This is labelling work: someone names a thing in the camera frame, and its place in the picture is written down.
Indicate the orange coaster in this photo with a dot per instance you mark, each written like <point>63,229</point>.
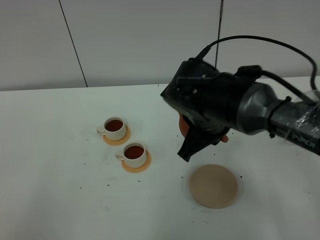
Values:
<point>139,169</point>
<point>118,142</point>

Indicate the far white teacup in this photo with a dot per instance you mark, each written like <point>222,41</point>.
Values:
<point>113,128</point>

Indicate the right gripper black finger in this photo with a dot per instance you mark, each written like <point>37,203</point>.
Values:
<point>198,139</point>

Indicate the near white teacup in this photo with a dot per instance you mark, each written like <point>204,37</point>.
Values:
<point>134,155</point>

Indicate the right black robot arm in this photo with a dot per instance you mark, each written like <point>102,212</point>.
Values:
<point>297,122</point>

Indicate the beige round teapot tray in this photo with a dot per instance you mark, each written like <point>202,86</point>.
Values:
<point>213,186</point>

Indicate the white teacup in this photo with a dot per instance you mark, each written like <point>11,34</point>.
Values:
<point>134,155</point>
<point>113,128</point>

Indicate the brown clay teapot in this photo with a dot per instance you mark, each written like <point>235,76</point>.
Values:
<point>184,128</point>

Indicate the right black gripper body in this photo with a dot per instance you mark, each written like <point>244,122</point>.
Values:
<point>216,102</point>

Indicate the far orange coaster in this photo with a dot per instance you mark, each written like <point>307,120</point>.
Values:
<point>118,142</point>

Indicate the near orange coaster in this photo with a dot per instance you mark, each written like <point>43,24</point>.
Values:
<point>139,169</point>

